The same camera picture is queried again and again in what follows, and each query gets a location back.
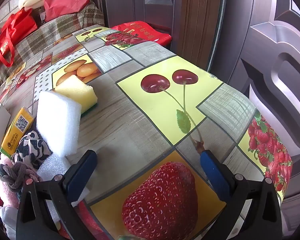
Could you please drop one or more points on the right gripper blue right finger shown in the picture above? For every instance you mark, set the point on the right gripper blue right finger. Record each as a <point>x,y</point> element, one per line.
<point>213,170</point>

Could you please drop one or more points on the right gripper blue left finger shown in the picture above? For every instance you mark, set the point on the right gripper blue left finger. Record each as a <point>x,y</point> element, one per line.
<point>78,175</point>

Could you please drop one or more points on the black white patterned cloth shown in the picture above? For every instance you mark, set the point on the black white patterned cloth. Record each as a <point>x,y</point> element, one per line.
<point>32,150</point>

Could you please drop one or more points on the large white foam block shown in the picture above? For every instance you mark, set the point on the large white foam block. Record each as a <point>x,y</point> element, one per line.
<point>58,119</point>

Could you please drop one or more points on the pink fluffy plush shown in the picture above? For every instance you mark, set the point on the pink fluffy plush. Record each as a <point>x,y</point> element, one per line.
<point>8,197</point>

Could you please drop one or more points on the yellow tissue pack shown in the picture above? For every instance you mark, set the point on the yellow tissue pack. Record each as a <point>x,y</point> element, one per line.
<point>20,124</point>

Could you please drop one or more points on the yellow green scrub sponge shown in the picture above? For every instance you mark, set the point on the yellow green scrub sponge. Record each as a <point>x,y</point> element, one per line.
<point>78,91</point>

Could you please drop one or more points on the fruit print tablecloth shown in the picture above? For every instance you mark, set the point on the fruit print tablecloth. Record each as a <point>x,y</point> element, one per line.
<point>151,104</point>

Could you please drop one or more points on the red tote bag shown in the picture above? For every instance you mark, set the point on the red tote bag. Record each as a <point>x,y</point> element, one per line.
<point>15,29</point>

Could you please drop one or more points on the red bag on floor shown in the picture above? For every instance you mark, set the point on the red bag on floor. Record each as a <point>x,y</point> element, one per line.
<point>143,30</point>

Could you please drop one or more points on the plaid blanket cushion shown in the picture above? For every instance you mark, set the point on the plaid blanket cushion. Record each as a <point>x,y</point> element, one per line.
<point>51,32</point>

